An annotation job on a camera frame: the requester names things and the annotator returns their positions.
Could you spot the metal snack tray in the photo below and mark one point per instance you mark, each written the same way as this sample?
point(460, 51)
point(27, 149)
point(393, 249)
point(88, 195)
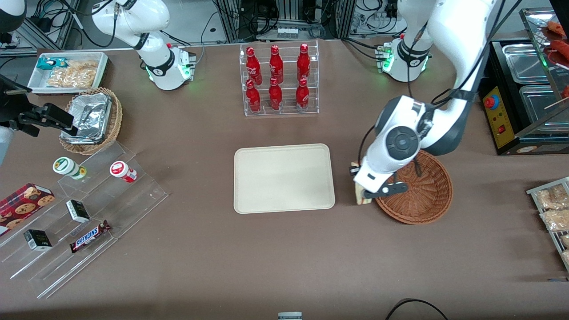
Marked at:
point(533, 190)

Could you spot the white power strip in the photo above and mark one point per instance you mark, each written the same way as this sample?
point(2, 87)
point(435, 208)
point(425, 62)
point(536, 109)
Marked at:
point(286, 33)

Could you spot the triangle sandwich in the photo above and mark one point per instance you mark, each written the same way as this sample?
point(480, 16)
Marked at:
point(360, 195)

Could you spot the beige rectangular serving tray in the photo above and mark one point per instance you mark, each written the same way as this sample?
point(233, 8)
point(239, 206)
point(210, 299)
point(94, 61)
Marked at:
point(284, 178)

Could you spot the black food warmer machine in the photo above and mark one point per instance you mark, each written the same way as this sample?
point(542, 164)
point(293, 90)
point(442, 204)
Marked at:
point(500, 120)

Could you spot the clear bag of chips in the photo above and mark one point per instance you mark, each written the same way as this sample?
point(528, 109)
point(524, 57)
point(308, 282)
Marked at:
point(71, 80)
point(84, 66)

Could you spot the light wicker basket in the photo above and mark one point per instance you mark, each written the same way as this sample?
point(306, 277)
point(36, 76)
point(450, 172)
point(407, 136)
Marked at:
point(116, 120)

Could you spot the aluminium foil container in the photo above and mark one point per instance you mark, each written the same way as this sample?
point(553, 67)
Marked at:
point(75, 139)
point(91, 115)

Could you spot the steel warmer pan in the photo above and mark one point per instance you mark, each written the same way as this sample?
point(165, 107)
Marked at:
point(524, 62)
point(540, 106)

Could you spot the Snickers chocolate bar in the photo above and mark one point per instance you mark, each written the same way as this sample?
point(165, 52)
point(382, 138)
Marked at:
point(90, 236)

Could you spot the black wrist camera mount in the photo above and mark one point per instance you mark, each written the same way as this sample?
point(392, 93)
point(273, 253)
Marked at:
point(13, 100)

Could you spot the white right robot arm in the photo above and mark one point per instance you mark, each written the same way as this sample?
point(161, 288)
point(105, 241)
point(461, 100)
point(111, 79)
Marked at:
point(155, 49)

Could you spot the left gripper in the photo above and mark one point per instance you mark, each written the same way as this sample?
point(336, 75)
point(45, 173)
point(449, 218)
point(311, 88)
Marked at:
point(351, 170)

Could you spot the brown wicker basket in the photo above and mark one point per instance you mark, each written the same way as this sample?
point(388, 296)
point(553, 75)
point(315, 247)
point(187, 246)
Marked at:
point(422, 200)

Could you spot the aluminium equipment rack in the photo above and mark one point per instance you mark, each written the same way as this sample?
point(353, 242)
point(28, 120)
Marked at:
point(291, 11)

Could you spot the teal snack packet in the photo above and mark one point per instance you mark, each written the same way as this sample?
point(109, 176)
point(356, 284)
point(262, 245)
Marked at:
point(46, 63)

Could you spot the clear acrylic bottle rack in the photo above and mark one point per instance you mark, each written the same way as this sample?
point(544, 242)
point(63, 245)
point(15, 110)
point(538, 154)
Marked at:
point(289, 109)

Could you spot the red lid snack cup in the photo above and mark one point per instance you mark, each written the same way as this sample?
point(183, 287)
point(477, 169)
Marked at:
point(122, 171)

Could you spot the small grey device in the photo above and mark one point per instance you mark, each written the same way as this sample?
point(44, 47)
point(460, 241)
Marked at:
point(290, 316)

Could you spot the clear bag of crackers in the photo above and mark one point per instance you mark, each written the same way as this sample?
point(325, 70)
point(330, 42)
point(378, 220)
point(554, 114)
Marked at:
point(558, 220)
point(566, 258)
point(553, 198)
point(565, 241)

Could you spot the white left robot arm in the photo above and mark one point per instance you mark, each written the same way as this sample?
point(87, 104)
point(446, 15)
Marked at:
point(462, 44)

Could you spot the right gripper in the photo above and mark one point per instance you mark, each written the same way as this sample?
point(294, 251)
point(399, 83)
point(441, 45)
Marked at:
point(12, 108)

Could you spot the clear acrylic stepped shelf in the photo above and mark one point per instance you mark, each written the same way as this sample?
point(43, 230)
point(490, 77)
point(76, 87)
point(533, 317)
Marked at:
point(124, 200)

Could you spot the white plastic bin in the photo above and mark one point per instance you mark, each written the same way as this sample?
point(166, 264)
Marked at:
point(38, 80)

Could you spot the red plaid cookie box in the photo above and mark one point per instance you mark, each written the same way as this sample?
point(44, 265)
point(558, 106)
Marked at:
point(24, 204)

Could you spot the green sunflower snack cup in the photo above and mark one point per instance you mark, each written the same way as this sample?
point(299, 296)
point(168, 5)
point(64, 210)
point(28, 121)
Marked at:
point(67, 167)

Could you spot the red cola bottle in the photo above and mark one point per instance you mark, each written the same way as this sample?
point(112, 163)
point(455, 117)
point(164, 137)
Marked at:
point(253, 66)
point(302, 94)
point(275, 95)
point(253, 97)
point(276, 64)
point(303, 62)

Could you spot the small black carton box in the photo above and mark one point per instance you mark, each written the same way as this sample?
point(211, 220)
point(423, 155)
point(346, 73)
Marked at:
point(78, 211)
point(38, 240)

